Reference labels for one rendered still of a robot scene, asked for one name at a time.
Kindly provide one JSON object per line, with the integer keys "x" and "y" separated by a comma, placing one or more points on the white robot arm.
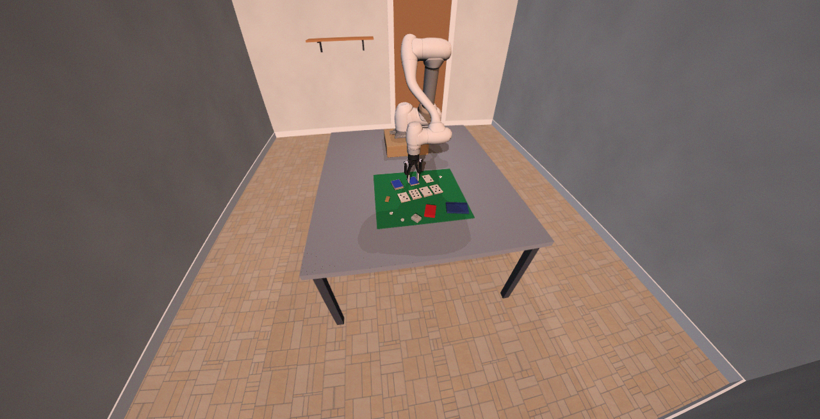
{"x": 408, "y": 120}

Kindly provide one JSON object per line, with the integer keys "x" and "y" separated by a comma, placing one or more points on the green felt mat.
{"x": 383, "y": 188}

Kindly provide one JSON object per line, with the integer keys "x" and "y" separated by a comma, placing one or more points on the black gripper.
{"x": 413, "y": 160}

